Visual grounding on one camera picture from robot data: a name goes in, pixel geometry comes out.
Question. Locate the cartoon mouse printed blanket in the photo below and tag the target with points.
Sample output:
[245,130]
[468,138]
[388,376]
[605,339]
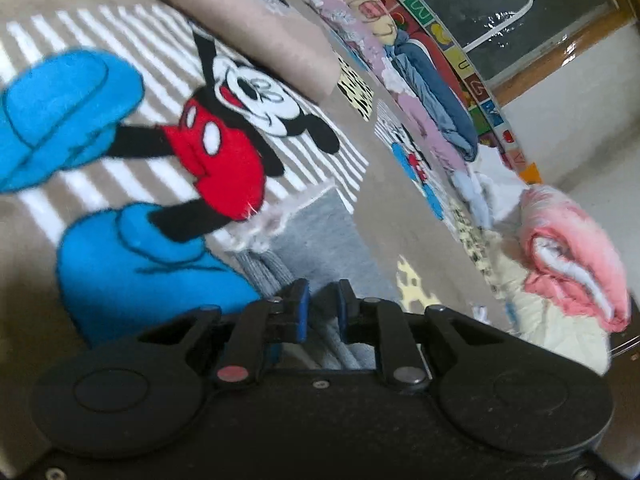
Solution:
[70,100]

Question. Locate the blue folded quilt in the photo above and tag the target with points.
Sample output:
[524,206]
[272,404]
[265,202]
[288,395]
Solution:
[430,95]

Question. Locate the purple bedsheet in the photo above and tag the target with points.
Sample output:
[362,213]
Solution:
[350,25]

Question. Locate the pink quilt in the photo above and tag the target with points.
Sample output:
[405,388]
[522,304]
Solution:
[565,220]

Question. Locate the light blue cloth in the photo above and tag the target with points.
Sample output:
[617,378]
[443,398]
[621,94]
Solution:
[475,200]

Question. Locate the white crumpled cloth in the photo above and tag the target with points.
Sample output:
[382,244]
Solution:
[502,185]

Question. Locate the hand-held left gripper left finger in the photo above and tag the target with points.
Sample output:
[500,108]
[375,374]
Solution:
[301,310]

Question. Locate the beige folded garment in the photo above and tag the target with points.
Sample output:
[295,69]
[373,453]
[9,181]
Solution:
[250,30]

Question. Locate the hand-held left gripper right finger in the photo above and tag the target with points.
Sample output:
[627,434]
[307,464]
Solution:
[344,310]

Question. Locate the cream quilt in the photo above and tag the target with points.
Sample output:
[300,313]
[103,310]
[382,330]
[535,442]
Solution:
[550,325]

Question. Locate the grey towel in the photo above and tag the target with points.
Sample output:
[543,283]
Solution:
[320,240]

